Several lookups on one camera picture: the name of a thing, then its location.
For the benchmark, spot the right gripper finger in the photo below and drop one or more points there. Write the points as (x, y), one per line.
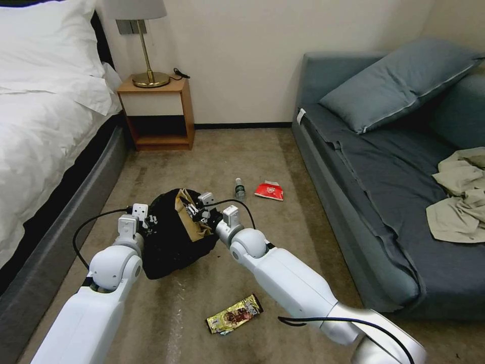
(189, 205)
(204, 223)

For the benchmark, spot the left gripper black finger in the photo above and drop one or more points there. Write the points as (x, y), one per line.
(153, 219)

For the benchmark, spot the brown paper bag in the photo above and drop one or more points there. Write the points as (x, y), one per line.
(191, 227)

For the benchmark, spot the black trash bin with bag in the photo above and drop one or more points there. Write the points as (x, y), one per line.
(170, 246)

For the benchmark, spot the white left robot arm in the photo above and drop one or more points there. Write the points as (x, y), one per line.
(94, 303)

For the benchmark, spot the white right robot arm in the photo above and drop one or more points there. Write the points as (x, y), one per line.
(295, 280)

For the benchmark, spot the clear plastic bottle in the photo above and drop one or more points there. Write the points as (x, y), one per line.
(239, 189)

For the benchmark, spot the red snack packet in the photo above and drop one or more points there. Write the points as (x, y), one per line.
(269, 190)

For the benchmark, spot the grey bed base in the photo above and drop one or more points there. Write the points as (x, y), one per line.
(57, 242)

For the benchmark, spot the black baseboard strip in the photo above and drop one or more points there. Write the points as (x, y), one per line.
(242, 125)

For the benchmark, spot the gold snack wrapper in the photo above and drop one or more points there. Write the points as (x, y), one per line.
(235, 314)

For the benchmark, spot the wooden nightstand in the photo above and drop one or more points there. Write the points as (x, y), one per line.
(151, 113)

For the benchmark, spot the blue-grey sofa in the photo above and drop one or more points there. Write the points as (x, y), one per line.
(329, 197)

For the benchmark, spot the brass table lamp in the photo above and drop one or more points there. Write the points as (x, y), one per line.
(151, 79)

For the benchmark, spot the white sofa tag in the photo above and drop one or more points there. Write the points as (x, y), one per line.
(301, 116)

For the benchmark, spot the white duvet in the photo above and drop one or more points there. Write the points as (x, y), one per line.
(41, 136)

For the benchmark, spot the black headboard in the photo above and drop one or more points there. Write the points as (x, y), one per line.
(103, 41)

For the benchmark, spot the dark blue sofa sheet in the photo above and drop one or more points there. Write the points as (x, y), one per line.
(394, 189)

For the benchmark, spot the white pillow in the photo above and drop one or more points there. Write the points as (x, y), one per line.
(41, 41)

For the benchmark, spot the large blue-grey cushion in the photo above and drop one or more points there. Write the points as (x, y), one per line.
(390, 87)

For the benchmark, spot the beige crumpled cloth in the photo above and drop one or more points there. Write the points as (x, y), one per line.
(460, 204)

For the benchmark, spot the dark teal cushion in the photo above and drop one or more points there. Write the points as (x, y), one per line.
(460, 113)

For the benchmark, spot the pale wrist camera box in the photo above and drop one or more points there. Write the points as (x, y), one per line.
(139, 211)
(206, 198)

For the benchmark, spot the grey wall switch panel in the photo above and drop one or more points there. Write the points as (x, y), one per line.
(131, 27)

